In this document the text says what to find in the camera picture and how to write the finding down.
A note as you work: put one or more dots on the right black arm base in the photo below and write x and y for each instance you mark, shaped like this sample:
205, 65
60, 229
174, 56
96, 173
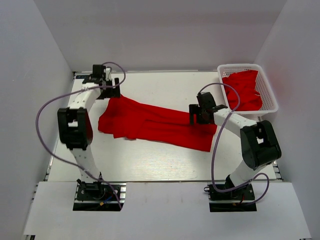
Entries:
231, 202

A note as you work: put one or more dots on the white plastic basket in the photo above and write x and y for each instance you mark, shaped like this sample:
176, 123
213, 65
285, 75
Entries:
269, 103

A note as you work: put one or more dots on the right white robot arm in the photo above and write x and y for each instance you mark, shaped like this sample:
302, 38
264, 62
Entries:
258, 141

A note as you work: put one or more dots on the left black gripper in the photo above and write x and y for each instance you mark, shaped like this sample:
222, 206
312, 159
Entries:
114, 93

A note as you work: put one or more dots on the red t shirts in basket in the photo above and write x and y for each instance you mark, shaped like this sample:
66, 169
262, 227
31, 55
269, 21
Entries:
244, 83

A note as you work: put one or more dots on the red t shirt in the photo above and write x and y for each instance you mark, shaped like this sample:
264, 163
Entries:
126, 118

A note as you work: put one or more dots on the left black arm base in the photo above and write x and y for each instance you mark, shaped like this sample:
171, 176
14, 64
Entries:
99, 197

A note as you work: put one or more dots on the blue table label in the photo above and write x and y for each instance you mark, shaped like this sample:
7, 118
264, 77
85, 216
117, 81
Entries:
81, 76

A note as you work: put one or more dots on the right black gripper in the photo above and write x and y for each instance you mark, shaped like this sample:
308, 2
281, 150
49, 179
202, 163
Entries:
195, 109

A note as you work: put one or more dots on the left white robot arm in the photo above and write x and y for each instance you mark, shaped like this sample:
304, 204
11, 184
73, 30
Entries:
74, 125

